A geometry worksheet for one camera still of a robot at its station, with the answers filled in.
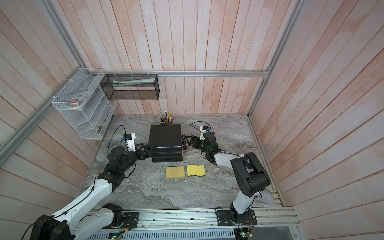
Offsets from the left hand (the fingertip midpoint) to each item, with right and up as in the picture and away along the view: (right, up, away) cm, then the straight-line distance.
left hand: (150, 145), depth 80 cm
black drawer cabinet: (+8, +3, +8) cm, 12 cm away
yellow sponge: (+13, -17, +8) cm, 23 cm away
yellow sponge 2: (+26, -16, +10) cm, 32 cm away
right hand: (+22, +3, +13) cm, 25 cm away
